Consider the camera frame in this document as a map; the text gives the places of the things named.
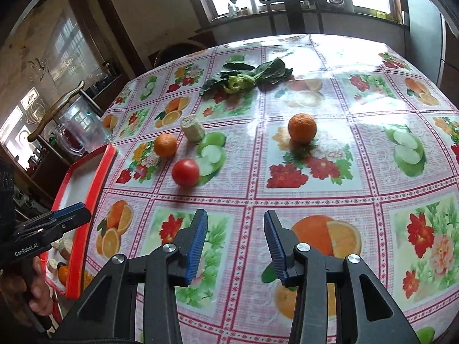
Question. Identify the floral plastic tablecloth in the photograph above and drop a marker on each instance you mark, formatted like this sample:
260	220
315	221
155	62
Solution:
380	179

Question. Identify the dark wooden chair window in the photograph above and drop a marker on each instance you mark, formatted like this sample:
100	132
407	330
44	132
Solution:
295	15

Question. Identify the green leafy vegetable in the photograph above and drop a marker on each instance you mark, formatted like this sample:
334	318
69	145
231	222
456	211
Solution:
237	76

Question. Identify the small orange near tomato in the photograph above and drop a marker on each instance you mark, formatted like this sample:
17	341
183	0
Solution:
165	145

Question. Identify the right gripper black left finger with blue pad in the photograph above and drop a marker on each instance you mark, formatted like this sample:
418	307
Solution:
105	312

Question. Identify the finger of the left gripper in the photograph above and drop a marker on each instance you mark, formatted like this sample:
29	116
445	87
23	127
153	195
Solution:
54	230
74	213

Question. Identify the wooden chair left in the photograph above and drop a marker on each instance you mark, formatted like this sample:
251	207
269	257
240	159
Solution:
62	105

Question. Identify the red tomato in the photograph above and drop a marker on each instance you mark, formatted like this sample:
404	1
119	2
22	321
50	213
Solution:
186	172

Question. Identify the large sugarcane chunk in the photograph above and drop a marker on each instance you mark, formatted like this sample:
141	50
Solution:
64	248

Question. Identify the orange behind apple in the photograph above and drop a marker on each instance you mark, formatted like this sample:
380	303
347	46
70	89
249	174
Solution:
302	128

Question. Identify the clear plastic pitcher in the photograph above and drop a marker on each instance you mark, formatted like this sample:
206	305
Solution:
86	127

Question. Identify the sugarcane piece front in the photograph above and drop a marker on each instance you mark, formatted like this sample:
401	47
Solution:
52	265

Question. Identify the person's left hand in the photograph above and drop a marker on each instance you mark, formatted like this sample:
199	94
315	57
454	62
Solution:
13	287

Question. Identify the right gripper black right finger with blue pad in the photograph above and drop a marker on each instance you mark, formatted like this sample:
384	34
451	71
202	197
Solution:
365	311

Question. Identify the sugarcane piece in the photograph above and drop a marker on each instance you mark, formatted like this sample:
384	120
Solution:
192	128
52	265

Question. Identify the red thermos bottle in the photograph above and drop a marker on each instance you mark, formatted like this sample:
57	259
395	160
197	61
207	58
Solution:
73	142

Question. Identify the sugarcane piece far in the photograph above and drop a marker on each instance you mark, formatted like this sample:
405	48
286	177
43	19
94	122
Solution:
192	128

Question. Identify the large orange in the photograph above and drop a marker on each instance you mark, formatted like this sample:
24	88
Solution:
63	274

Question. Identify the white bottle on sill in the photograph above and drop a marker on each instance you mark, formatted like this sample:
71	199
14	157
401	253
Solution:
253	7

